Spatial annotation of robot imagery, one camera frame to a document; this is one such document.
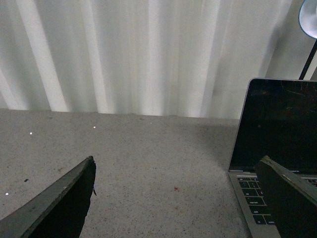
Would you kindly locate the grey laptop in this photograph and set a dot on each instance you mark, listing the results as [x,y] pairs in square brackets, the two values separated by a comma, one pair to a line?
[278,120]

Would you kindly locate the left gripper dark left finger camera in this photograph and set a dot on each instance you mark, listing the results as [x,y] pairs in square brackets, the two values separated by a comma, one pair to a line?
[59,211]

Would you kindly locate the blue desk lamp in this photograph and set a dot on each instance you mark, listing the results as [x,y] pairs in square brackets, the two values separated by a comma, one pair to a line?
[307,18]

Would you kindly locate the left gripper dark right finger camera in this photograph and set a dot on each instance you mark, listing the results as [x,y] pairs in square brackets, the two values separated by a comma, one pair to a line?
[291,199]

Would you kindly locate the white curtain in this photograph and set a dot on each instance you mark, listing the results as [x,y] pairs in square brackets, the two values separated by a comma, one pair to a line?
[149,57]

